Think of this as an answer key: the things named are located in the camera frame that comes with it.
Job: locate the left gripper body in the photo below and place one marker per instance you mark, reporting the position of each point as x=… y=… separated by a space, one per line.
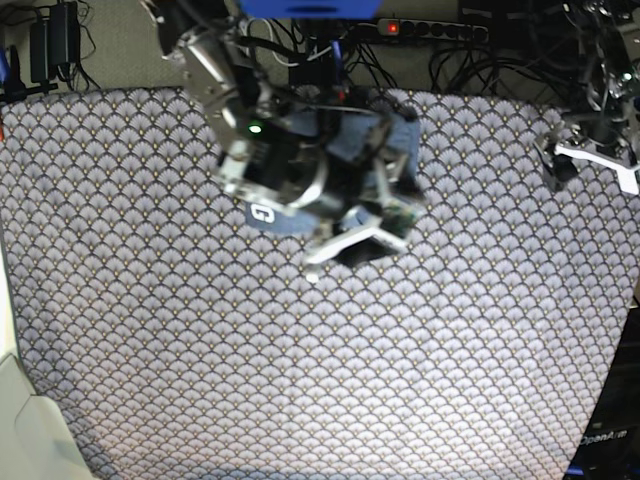
x=609 y=133

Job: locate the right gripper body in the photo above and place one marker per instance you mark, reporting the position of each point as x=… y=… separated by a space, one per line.
x=267 y=163

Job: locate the blue T-shirt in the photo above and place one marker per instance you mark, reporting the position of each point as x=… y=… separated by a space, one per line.
x=404 y=136

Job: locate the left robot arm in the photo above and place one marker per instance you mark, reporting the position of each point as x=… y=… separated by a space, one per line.
x=608 y=72

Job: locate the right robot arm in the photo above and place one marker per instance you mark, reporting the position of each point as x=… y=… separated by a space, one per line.
x=220 y=69

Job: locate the black power adapter box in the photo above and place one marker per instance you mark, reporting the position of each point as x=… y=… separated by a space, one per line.
x=325 y=71

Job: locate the fan patterned tablecloth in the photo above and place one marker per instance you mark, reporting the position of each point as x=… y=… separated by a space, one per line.
x=180 y=343

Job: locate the black power brick left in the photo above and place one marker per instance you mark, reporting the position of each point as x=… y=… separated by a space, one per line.
x=54 y=44

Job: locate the black OpenArm base box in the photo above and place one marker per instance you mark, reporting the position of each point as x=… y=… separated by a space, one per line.
x=609 y=448

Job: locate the grey white plastic bin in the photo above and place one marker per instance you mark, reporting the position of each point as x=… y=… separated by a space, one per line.
x=36 y=442

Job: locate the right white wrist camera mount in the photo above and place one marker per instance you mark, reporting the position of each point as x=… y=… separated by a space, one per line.
x=368 y=204

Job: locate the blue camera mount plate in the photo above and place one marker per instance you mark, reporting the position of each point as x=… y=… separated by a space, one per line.
x=311 y=9

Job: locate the white power strip red switch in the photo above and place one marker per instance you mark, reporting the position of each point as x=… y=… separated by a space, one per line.
x=429 y=30

